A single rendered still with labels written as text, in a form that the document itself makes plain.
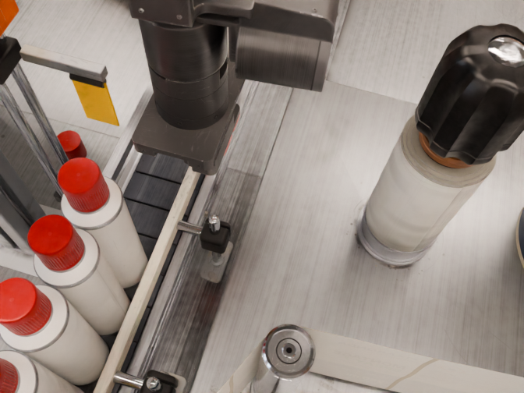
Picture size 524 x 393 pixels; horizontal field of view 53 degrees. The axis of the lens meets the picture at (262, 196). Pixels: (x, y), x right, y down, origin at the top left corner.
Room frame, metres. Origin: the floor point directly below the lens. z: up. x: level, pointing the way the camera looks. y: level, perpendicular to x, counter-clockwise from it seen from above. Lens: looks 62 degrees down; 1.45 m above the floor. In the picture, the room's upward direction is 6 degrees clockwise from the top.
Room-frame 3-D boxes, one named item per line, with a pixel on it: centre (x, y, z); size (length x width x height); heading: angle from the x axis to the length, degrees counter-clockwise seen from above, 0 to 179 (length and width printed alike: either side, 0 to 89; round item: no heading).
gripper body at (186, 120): (0.26, 0.06, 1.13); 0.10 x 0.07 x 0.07; 169
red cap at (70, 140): (0.37, 0.26, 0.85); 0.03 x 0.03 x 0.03
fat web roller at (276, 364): (0.08, -0.03, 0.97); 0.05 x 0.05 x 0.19
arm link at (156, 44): (0.26, 0.06, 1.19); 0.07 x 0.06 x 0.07; 85
